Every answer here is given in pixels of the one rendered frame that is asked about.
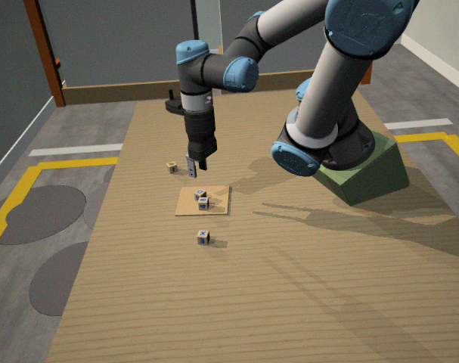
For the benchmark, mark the tan flat mat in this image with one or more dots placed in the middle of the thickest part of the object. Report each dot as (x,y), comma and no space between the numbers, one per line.
(218,201)

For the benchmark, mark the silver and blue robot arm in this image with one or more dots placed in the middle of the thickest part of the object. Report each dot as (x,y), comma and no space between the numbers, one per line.
(357,27)

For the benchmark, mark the wooden letter block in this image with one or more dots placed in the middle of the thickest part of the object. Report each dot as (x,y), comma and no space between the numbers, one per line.
(203,203)
(203,237)
(199,193)
(171,167)

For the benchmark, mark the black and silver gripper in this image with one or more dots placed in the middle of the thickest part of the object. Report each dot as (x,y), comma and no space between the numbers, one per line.
(199,125)

